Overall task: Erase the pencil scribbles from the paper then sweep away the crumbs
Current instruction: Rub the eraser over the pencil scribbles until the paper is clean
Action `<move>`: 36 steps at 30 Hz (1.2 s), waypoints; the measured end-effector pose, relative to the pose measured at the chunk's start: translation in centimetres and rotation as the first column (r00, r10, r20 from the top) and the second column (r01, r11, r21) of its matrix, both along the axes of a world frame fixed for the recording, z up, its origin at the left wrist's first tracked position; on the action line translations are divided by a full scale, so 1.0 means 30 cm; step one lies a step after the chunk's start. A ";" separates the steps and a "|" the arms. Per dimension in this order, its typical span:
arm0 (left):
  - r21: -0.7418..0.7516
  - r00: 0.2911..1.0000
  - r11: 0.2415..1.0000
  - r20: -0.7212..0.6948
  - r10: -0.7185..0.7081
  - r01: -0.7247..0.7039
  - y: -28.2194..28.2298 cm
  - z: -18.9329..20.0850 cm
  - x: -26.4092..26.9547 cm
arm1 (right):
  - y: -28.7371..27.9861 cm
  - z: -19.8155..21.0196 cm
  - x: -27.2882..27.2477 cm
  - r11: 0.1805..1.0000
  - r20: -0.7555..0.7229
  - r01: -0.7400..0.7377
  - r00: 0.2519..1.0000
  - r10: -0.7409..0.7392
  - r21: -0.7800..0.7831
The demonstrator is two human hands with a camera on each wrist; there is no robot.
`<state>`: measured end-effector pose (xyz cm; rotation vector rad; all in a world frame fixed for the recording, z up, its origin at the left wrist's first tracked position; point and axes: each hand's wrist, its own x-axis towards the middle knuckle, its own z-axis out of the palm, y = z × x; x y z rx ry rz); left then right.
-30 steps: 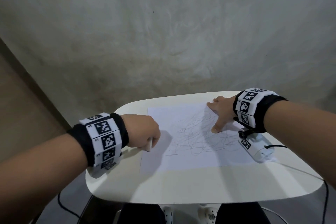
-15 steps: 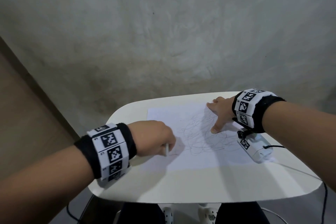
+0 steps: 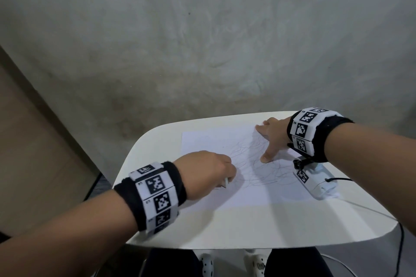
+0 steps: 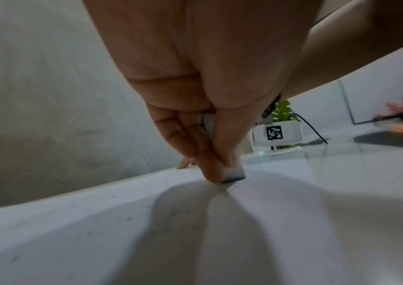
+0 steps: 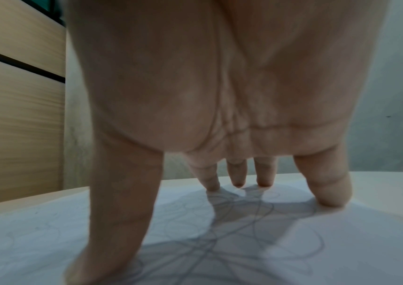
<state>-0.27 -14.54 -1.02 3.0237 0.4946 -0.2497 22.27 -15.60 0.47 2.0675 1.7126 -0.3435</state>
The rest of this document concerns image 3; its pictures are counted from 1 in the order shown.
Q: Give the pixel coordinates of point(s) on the person's left hand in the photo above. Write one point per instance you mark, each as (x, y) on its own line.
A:
(204, 173)

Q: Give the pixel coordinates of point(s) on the person's right hand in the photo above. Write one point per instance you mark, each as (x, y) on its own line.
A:
(276, 135)

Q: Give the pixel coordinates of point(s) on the white paper sheet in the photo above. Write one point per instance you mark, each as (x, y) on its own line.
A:
(260, 195)

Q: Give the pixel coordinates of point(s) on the person's right forearm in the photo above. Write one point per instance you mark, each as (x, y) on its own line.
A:
(380, 163)

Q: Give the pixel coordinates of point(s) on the person's left forearm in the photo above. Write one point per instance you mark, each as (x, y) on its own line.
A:
(65, 238)

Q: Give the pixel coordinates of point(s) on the person's left leg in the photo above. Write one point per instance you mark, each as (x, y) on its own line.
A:
(172, 265)

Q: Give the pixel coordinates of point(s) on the person's leg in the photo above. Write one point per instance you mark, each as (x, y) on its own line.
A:
(295, 265)
(172, 265)

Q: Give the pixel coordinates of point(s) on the person's right leg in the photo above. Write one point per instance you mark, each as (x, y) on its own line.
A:
(295, 265)

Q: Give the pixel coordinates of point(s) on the white perforated clog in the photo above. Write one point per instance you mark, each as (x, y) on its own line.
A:
(256, 263)
(207, 267)

